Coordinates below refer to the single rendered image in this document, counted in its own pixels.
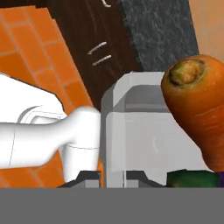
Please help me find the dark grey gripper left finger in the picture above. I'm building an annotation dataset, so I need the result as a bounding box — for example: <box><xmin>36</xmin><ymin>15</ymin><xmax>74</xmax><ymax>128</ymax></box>
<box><xmin>57</xmin><ymin>170</ymin><xmax>102</xmax><ymax>189</ymax></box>

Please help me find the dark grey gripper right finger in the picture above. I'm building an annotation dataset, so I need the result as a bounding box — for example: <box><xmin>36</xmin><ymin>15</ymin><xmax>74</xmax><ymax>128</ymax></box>
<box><xmin>124</xmin><ymin>170</ymin><xmax>165</xmax><ymax>189</ymax></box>

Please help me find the purple eggplant with green stem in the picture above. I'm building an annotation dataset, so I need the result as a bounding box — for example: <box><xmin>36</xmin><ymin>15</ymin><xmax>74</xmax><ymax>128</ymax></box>
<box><xmin>166</xmin><ymin>168</ymin><xmax>224</xmax><ymax>189</ymax></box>

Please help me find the orange carrot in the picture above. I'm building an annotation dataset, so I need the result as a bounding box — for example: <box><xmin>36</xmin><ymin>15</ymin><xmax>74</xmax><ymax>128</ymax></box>
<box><xmin>160</xmin><ymin>54</ymin><xmax>224</xmax><ymax>173</ymax></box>

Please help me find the white rounded object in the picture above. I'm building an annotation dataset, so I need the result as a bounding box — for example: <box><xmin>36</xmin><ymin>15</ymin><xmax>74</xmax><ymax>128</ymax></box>
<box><xmin>0</xmin><ymin>72</ymin><xmax>102</xmax><ymax>184</ymax></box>

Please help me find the dark brown wooden cabinet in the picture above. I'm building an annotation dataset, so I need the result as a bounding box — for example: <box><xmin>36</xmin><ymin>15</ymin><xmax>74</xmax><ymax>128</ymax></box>
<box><xmin>28</xmin><ymin>0</ymin><xmax>144</xmax><ymax>112</ymax></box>

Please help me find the silver cabinet handle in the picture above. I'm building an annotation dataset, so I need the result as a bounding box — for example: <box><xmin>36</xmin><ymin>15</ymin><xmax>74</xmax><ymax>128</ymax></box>
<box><xmin>101</xmin><ymin>0</ymin><xmax>113</xmax><ymax>9</ymax></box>
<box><xmin>87</xmin><ymin>41</ymin><xmax>108</xmax><ymax>56</ymax></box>
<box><xmin>92</xmin><ymin>54</ymin><xmax>113</xmax><ymax>67</ymax></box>

